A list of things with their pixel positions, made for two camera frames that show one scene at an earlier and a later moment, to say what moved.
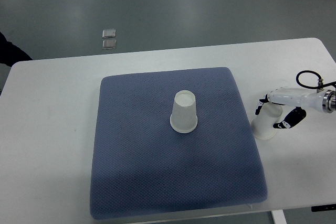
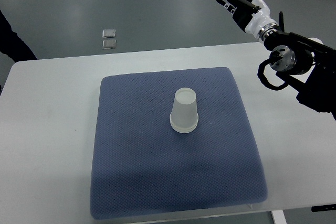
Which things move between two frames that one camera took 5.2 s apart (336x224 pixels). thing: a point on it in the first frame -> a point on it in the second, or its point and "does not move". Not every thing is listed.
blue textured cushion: x=142 y=167 does not move
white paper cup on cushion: x=184 y=116 does not move
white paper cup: x=262 y=126 -> x=184 y=118
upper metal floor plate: x=108 y=33 does not move
